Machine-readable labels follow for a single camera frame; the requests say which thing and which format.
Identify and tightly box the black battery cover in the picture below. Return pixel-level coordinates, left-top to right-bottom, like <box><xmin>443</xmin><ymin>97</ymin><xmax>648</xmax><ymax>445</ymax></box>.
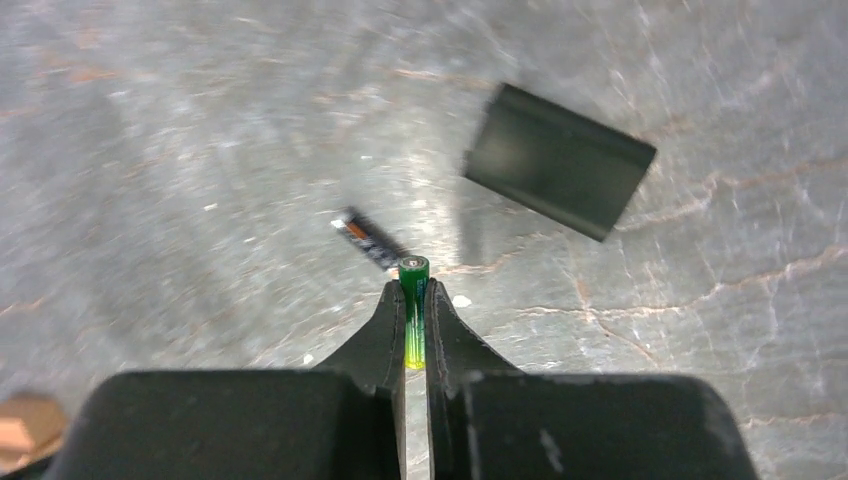
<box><xmin>463</xmin><ymin>83</ymin><xmax>657</xmax><ymax>242</ymax></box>

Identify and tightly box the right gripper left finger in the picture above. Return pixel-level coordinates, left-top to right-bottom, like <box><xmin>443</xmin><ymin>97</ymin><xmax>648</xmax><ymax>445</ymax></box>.
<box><xmin>46</xmin><ymin>281</ymin><xmax>405</xmax><ymax>479</ymax></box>

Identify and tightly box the black AAA battery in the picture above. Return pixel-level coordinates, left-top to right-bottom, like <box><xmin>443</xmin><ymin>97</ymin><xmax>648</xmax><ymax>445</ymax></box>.
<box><xmin>330</xmin><ymin>206</ymin><xmax>410</xmax><ymax>273</ymax></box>

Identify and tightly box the green AAA battery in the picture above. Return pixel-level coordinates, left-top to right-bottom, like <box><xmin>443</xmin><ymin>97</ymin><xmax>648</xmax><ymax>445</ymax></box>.
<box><xmin>398</xmin><ymin>255</ymin><xmax>430</xmax><ymax>370</ymax></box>

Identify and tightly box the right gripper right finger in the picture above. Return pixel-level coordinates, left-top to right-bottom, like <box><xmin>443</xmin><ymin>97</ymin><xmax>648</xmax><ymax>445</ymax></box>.
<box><xmin>424</xmin><ymin>280</ymin><xmax>756</xmax><ymax>479</ymax></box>

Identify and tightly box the orange wooden block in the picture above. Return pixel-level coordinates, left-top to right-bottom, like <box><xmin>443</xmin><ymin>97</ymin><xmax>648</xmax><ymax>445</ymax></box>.
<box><xmin>1</xmin><ymin>394</ymin><xmax>69</xmax><ymax>474</ymax></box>

